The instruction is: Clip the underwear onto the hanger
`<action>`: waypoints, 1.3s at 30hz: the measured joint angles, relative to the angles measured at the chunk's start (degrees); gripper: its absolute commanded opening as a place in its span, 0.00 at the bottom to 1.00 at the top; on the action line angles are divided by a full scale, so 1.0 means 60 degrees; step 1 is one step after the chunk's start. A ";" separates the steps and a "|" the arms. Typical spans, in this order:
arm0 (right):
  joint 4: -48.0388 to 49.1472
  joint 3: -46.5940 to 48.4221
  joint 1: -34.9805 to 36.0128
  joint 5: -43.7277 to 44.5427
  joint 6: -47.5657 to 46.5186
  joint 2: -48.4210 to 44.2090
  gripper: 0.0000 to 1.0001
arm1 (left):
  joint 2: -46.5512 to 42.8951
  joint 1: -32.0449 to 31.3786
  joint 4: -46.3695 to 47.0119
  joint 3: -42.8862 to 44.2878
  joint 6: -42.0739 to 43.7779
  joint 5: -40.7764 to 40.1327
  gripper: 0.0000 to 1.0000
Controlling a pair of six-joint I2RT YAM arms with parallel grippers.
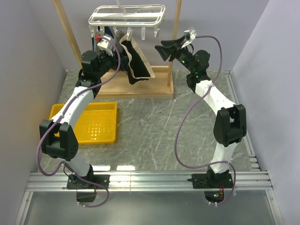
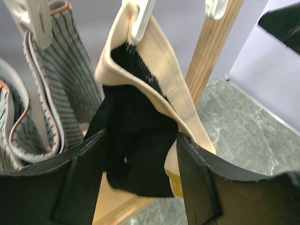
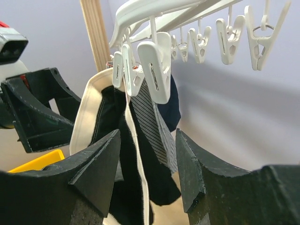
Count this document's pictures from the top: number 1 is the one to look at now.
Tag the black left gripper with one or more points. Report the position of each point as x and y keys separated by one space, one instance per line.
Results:
x=113 y=58

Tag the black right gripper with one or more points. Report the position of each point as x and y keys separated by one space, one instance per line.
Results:
x=165 y=52

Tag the black underwear beige waistband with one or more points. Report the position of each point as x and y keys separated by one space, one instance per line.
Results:
x=138 y=68

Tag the white plastic clip hanger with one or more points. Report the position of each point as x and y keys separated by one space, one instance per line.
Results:
x=127 y=16

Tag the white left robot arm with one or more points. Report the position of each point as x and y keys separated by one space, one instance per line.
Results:
x=57 y=137

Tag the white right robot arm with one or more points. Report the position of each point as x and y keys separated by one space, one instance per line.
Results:
x=231 y=121

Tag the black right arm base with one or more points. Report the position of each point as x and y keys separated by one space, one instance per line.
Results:
x=213 y=184

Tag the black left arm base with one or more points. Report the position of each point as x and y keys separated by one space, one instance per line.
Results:
x=87 y=187

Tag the grey striped underwear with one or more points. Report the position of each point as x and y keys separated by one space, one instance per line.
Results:
x=117 y=37

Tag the blue underwear on hanger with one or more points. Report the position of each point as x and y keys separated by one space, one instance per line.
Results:
x=106 y=31

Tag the wooden drying rack stand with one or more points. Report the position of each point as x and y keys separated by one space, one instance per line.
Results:
x=159 y=87

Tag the yellow plastic tray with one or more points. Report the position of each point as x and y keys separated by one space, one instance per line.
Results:
x=93 y=123

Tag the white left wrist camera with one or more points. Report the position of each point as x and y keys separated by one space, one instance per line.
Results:
x=104 y=45

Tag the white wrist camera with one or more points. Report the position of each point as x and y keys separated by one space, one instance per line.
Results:
x=190 y=35
x=104 y=45

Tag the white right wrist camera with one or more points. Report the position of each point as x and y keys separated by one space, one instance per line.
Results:
x=190 y=35

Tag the aluminium table rail frame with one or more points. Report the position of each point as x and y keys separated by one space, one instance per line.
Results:
x=147 y=185

